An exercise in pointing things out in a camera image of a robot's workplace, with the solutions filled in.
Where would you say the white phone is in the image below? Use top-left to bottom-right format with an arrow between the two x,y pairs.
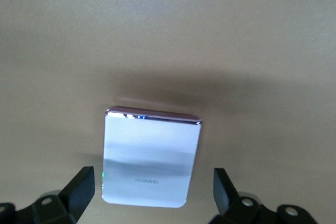
100,105 -> 204,209

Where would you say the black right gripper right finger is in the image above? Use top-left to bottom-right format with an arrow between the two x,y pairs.
209,167 -> 319,224

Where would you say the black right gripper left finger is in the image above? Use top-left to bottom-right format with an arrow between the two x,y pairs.
0,166 -> 95,224

